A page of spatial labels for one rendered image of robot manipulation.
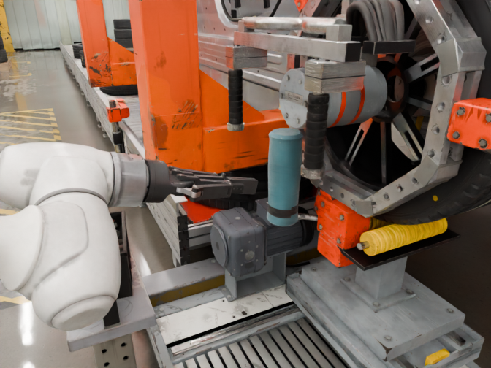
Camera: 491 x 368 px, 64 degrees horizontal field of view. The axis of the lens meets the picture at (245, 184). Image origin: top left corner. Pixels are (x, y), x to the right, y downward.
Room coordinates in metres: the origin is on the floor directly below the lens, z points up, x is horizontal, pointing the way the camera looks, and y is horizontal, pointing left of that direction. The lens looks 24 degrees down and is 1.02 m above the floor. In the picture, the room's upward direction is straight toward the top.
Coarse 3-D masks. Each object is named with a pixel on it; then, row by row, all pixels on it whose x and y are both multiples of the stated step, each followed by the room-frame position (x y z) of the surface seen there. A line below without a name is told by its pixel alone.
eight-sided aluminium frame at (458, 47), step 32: (320, 0) 1.02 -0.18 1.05; (416, 0) 0.77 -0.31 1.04; (448, 0) 0.75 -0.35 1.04; (448, 32) 0.69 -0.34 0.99; (288, 64) 1.14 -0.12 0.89; (448, 64) 0.68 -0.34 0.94; (480, 64) 0.69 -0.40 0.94; (448, 96) 0.67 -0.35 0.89; (448, 160) 0.68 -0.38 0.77; (352, 192) 0.86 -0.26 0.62; (384, 192) 0.77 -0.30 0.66; (416, 192) 0.72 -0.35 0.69
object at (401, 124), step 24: (384, 72) 1.00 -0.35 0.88; (408, 72) 0.89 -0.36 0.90; (432, 72) 0.84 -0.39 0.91; (408, 96) 0.88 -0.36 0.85; (384, 120) 0.93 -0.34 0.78; (408, 120) 0.87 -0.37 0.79; (336, 144) 1.09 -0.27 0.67; (360, 144) 1.00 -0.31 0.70; (384, 144) 0.92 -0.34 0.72; (408, 144) 0.86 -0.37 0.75; (360, 168) 1.02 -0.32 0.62; (384, 168) 0.91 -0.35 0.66; (408, 168) 1.04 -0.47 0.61
